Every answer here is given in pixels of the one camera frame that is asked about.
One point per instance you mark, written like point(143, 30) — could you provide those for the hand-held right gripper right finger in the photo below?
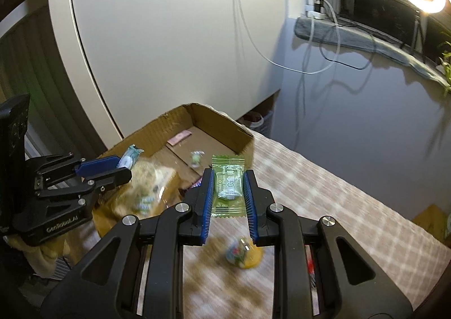
point(251, 206)

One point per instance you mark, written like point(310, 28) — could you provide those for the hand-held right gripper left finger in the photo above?
point(208, 199)

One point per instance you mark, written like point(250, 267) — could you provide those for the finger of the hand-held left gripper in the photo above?
point(112, 178)
point(98, 165)

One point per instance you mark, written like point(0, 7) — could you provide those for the green candy packet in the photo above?
point(228, 192)

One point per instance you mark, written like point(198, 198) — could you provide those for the white and green candy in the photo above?
point(128, 158)

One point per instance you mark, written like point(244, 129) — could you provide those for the large clear cracker packet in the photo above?
point(151, 178)

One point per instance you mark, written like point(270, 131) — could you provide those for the pink wafer packet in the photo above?
point(179, 138)

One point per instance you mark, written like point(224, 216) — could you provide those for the cardboard box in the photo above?
point(225, 132)

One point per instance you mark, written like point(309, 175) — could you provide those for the small pale wrapped candy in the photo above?
point(196, 158)

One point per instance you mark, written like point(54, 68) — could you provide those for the yellow jelly cup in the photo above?
point(243, 252)

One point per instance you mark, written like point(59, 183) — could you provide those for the plaid blanket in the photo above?
point(334, 199)

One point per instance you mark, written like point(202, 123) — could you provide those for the white plastic bin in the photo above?
point(257, 121)

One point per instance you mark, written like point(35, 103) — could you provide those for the white wardrobe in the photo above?
point(158, 40)

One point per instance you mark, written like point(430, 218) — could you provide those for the brown cardboard carton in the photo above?
point(431, 220)

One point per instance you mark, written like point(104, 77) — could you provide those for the white power strip with chargers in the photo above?
point(315, 14)

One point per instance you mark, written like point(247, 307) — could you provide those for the potted spider plant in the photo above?
point(446, 68)

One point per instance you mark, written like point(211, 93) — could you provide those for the black tripod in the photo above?
point(417, 30)

